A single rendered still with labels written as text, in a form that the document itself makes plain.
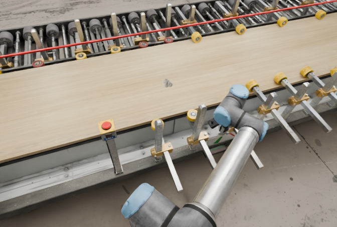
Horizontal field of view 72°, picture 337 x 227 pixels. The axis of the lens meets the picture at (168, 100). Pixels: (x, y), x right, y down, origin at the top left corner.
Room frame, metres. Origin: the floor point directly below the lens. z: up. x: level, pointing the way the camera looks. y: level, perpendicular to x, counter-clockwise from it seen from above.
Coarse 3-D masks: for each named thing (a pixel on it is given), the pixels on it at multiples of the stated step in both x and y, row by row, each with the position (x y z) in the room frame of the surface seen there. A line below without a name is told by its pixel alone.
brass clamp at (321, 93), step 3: (318, 90) 1.18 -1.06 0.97; (321, 90) 1.18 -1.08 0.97; (330, 90) 1.18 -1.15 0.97; (333, 90) 1.19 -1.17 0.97; (315, 93) 1.18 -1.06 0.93; (318, 93) 1.17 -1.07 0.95; (321, 93) 1.15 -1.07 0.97; (324, 93) 1.15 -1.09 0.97; (327, 93) 1.16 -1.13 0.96; (318, 96) 1.15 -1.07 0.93; (321, 96) 1.15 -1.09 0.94; (324, 96) 1.16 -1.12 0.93
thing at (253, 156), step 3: (234, 129) 0.87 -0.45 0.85; (237, 132) 0.84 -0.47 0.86; (252, 150) 0.72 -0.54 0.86; (252, 153) 0.70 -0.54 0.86; (255, 153) 0.70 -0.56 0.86; (252, 156) 0.68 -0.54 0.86; (255, 156) 0.68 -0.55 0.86; (252, 159) 0.67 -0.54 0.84; (255, 159) 0.66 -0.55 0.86; (258, 159) 0.66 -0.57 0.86; (255, 162) 0.64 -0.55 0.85; (258, 162) 0.64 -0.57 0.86; (255, 165) 0.63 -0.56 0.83; (258, 165) 0.62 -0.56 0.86; (261, 165) 0.62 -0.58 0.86; (258, 168) 0.61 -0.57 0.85; (261, 168) 0.61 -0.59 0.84
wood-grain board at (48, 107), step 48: (144, 48) 1.59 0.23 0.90; (192, 48) 1.64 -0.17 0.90; (240, 48) 1.69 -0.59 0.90; (288, 48) 1.74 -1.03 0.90; (336, 48) 1.79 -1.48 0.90; (0, 96) 0.97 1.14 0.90; (48, 96) 1.00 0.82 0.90; (96, 96) 1.03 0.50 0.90; (144, 96) 1.06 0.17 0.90; (192, 96) 1.09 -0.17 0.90; (0, 144) 0.61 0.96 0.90; (48, 144) 0.64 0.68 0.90
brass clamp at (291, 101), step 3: (303, 96) 1.11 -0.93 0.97; (288, 99) 1.09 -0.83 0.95; (291, 99) 1.07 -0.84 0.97; (294, 99) 1.07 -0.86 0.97; (300, 99) 1.08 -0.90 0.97; (303, 99) 1.08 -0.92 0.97; (306, 99) 1.09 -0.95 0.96; (288, 102) 1.07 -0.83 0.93; (291, 102) 1.06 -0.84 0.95; (294, 102) 1.05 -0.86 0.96; (297, 102) 1.06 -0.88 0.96; (294, 105) 1.06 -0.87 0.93
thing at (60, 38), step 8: (216, 16) 2.47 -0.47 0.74; (288, 16) 2.58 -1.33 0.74; (200, 32) 2.15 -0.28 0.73; (72, 40) 1.84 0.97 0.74; (72, 48) 1.72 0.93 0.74; (96, 48) 1.74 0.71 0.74; (24, 56) 1.56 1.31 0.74; (64, 56) 1.60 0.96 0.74; (72, 56) 1.61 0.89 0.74; (24, 64) 1.46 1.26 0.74
